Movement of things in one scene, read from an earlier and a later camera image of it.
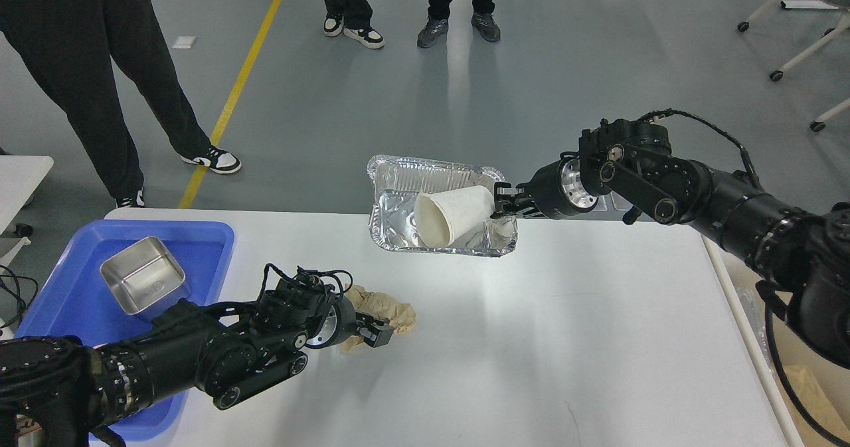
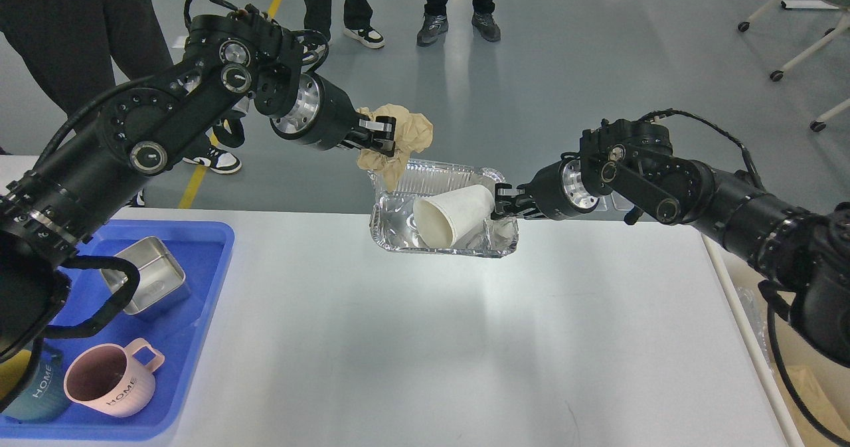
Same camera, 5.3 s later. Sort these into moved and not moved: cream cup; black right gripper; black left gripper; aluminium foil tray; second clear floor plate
Moved: black left gripper
Not moved: aluminium foil tray; second clear floor plate; black right gripper; cream cup
